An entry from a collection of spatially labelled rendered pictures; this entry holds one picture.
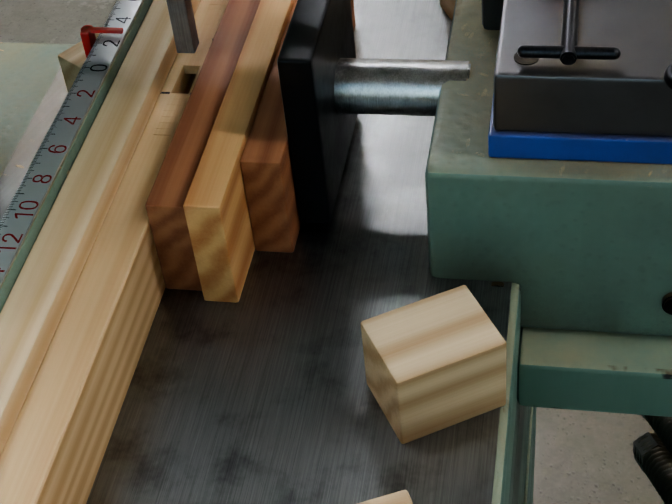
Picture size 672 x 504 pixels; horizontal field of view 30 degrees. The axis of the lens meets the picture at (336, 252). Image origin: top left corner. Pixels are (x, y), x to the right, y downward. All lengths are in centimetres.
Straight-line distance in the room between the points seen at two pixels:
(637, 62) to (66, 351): 24
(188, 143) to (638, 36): 20
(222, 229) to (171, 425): 8
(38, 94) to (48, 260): 37
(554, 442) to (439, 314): 115
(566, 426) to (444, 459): 117
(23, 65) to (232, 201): 40
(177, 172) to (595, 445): 115
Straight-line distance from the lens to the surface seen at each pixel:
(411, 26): 70
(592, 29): 52
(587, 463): 161
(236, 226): 53
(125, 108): 58
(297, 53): 52
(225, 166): 53
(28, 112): 86
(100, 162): 55
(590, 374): 56
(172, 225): 53
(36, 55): 92
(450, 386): 47
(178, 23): 60
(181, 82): 62
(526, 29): 51
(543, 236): 53
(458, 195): 51
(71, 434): 47
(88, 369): 48
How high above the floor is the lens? 129
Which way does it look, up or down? 43 degrees down
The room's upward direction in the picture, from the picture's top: 7 degrees counter-clockwise
